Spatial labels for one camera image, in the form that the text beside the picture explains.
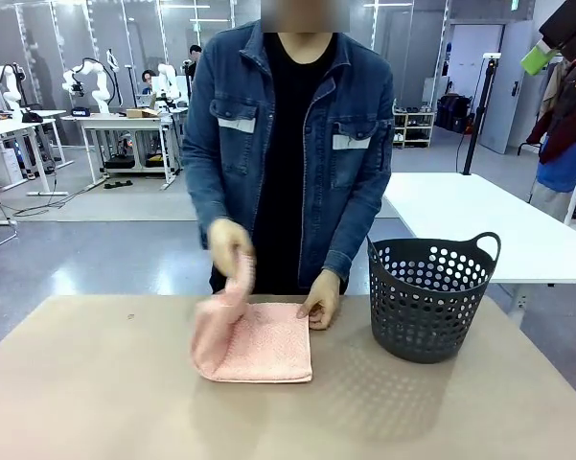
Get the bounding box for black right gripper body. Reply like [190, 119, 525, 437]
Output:
[539, 0, 576, 61]

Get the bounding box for pink terry towel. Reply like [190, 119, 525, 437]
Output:
[190, 253, 314, 384]

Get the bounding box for person's left forearm denim sleeve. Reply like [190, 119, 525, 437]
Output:
[322, 174, 390, 282]

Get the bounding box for person's right forearm denim sleeve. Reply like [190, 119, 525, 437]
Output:
[185, 165, 232, 251]

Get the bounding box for white robot arm black gripper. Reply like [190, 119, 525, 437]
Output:
[60, 47, 122, 115]

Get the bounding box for person's left hand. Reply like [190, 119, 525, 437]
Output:
[296, 268, 341, 332]

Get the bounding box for person's right hand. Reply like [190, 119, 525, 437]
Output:
[209, 218, 257, 279]

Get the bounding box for beige hanging coat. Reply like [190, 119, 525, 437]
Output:
[538, 61, 570, 122]

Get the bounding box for dark red and blue jacket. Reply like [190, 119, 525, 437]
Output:
[526, 56, 576, 194]

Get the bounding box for black clothes rack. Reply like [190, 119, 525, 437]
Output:
[516, 57, 576, 156]

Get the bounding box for black suitcase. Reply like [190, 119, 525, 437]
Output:
[435, 94, 473, 134]

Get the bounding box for light wooden shoe rack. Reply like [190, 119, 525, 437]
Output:
[392, 105, 436, 149]

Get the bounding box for large white table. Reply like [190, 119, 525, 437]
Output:
[381, 172, 576, 328]

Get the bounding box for dark grey perforated plastic basket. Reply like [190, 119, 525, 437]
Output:
[366, 231, 502, 364]

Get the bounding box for person in denim jacket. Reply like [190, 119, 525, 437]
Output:
[180, 19, 397, 296]

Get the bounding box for background person black hair standing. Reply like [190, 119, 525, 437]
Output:
[187, 44, 204, 95]

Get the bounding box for white desk with cardboard box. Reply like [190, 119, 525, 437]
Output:
[60, 112, 189, 191]

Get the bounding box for long white desk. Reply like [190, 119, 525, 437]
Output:
[0, 108, 76, 197]

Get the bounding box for white robot arm black cables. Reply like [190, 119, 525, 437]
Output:
[0, 61, 29, 121]

